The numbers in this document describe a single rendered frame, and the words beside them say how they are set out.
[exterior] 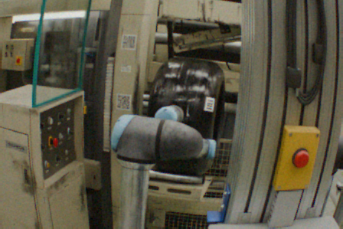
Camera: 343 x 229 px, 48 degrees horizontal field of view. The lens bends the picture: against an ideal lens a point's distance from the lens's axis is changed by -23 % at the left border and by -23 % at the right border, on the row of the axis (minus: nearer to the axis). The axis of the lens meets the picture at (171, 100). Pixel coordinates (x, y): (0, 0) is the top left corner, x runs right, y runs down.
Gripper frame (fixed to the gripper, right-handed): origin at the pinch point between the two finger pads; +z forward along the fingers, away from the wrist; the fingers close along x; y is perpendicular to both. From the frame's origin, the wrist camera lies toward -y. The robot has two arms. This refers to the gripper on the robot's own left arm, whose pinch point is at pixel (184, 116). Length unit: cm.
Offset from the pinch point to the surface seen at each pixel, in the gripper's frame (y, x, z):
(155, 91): 8.5, 14.4, 5.0
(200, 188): -35.5, -9.8, 13.9
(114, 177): -39, 37, 24
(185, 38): 36, 14, 56
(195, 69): 19.7, -0.7, 12.9
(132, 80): 11.7, 29.4, 18.6
